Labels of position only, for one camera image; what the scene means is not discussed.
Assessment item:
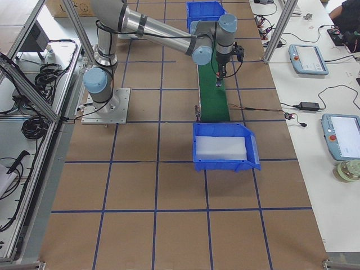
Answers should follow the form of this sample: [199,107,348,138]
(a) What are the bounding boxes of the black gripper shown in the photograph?
[216,52,231,78]

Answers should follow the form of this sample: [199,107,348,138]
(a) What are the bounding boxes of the red push button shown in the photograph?
[215,76,223,87]

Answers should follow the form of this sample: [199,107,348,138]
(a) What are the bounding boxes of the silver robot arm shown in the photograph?
[83,1,237,115]

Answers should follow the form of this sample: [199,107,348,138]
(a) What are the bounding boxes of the green conveyor belt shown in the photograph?
[197,54,230,123]

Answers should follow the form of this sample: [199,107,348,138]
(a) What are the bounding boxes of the blue bin with white foam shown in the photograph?
[186,1,227,29]

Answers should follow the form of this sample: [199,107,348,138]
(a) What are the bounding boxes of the blue bin on right side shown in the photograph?
[192,123,261,172]

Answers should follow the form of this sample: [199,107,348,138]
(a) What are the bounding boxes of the far teach pendant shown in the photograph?
[288,44,329,75]

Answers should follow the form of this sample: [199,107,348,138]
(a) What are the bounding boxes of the teach pendant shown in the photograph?
[288,44,329,75]
[321,114,359,161]

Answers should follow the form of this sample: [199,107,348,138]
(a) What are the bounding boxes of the black power adapter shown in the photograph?
[294,101,321,111]

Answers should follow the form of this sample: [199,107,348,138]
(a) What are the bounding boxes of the near teach pendant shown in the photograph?
[321,114,359,161]

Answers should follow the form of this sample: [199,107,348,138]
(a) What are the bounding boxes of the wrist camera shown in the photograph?
[233,42,245,62]

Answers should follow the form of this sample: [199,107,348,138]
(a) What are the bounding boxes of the red black power cable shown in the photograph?
[227,103,307,129]

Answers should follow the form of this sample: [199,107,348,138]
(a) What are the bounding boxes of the aluminium frame post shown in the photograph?
[263,0,298,64]

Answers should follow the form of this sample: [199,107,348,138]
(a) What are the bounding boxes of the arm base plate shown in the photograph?
[81,88,131,124]

